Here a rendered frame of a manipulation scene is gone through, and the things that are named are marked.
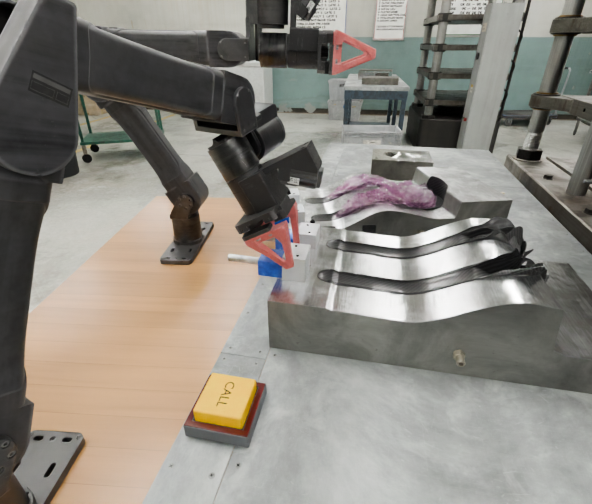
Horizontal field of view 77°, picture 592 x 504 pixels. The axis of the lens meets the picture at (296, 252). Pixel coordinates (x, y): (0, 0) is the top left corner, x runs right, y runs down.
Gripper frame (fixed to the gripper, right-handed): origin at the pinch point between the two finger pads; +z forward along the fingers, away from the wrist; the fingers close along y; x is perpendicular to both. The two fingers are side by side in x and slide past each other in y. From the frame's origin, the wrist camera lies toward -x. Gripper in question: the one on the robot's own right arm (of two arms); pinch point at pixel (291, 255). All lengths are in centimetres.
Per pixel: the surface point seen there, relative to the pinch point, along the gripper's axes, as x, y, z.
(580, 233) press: -54, 55, 48
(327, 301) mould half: -4.4, -6.8, 5.9
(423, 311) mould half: -16.0, -6.3, 12.3
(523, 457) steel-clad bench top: -21.6, -19.8, 25.2
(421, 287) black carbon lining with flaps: -16.2, 0.3, 12.9
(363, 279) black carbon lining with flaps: -8.3, 1.2, 8.9
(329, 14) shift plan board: 35, 712, -98
